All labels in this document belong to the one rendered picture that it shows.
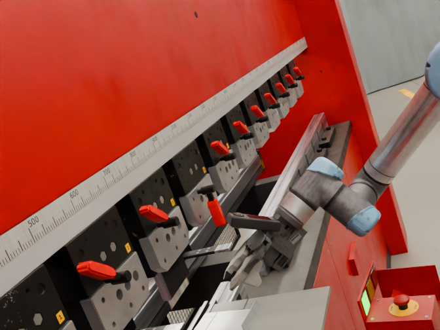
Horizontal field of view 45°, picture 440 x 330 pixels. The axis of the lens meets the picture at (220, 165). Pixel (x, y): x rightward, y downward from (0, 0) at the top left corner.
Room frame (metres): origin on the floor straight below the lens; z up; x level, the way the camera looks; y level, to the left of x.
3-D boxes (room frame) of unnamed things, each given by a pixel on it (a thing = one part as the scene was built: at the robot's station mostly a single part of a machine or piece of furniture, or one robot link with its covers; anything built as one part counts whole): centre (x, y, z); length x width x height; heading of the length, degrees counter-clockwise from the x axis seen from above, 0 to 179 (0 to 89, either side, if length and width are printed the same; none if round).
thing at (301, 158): (2.18, -0.31, 0.92); 1.68 x 0.06 x 0.10; 158
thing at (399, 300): (1.17, -0.30, 0.79); 0.04 x 0.04 x 0.04
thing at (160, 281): (1.01, 0.17, 1.13); 0.10 x 0.02 x 0.10; 158
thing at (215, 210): (1.13, 0.05, 1.20); 0.04 x 0.02 x 0.10; 68
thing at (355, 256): (1.90, -0.37, 0.59); 0.15 x 0.02 x 0.07; 158
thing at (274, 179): (2.40, 0.01, 0.81); 0.64 x 0.08 x 0.14; 68
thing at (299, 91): (2.47, -0.43, 1.26); 0.15 x 0.09 x 0.17; 158
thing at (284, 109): (2.10, -0.28, 1.26); 0.15 x 0.09 x 0.17; 158
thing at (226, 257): (1.71, 0.29, 0.81); 0.64 x 0.08 x 0.14; 68
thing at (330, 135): (2.66, -0.57, 0.89); 0.30 x 0.05 x 0.03; 158
